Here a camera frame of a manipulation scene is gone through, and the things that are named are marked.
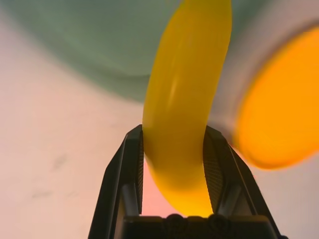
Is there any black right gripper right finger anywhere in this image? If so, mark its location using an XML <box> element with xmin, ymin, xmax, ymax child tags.
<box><xmin>202</xmin><ymin>125</ymin><xmax>284</xmax><ymax>239</ymax></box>

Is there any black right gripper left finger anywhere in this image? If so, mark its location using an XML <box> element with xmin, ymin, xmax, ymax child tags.
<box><xmin>87</xmin><ymin>123</ymin><xmax>145</xmax><ymax>239</ymax></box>

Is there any yellow banana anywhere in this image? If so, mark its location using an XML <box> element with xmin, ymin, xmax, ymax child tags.
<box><xmin>142</xmin><ymin>0</ymin><xmax>234</xmax><ymax>217</ymax></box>

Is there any yellow-orange plastic plate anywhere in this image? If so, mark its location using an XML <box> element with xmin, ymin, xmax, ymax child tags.
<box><xmin>235</xmin><ymin>26</ymin><xmax>319</xmax><ymax>170</ymax></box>

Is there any dark green translucent tray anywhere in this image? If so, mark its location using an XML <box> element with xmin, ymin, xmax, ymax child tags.
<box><xmin>7</xmin><ymin>0</ymin><xmax>312</xmax><ymax>104</ymax></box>

